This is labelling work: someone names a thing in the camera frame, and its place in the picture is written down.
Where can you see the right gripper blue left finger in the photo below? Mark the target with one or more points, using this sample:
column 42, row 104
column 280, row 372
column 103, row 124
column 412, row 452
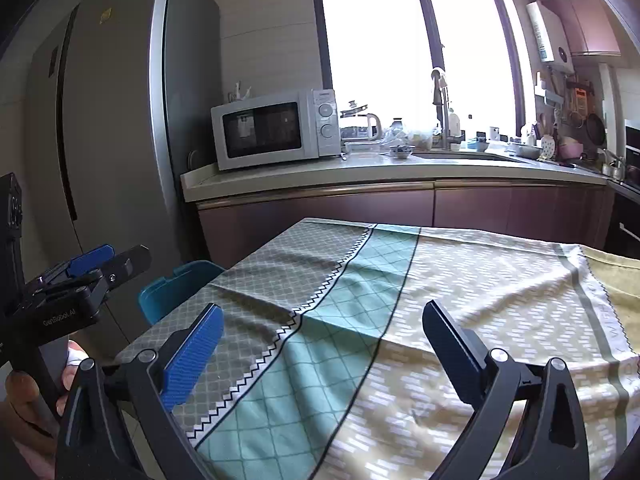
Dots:
column 185, row 354

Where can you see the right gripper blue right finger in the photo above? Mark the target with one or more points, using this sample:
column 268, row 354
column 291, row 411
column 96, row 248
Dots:
column 460, row 351

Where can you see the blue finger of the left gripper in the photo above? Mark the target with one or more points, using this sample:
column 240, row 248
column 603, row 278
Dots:
column 80, row 265
column 126, row 266

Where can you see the teal plastic trash bin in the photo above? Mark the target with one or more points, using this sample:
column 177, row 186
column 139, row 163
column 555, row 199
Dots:
column 163, row 295

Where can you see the maroon kitchen counter cabinet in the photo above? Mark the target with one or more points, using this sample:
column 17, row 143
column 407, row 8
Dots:
column 241, row 210

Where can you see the chrome kitchen faucet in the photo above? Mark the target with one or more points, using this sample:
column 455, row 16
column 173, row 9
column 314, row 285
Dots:
column 450, row 128

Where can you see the person's left hand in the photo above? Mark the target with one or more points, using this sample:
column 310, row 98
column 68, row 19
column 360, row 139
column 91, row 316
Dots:
column 36, row 393

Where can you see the patterned green beige tablecloth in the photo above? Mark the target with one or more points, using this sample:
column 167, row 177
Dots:
column 324, row 372

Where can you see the grey refrigerator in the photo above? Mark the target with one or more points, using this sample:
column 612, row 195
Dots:
column 117, row 109

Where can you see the small patterned bowl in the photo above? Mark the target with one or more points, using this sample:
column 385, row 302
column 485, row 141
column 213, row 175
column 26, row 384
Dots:
column 401, row 151

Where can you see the white microwave oven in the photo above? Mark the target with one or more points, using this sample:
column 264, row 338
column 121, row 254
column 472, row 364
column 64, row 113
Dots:
column 287, row 126

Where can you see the pink pot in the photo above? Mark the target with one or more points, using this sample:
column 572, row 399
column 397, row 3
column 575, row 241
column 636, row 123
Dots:
column 570, row 149

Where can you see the glass electric kettle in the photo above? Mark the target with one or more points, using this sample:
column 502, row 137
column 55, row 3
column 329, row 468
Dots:
column 358, row 124

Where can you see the black frying pan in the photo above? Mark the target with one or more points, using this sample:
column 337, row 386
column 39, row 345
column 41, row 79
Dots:
column 595, row 130

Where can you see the black camera box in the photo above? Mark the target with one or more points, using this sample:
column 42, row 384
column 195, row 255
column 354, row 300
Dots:
column 11, row 218

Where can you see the white wall water heater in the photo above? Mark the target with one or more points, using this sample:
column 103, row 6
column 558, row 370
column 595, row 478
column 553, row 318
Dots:
column 551, row 40

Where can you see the pink upper wall cabinet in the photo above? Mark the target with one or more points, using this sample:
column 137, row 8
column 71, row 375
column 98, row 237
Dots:
column 587, row 27

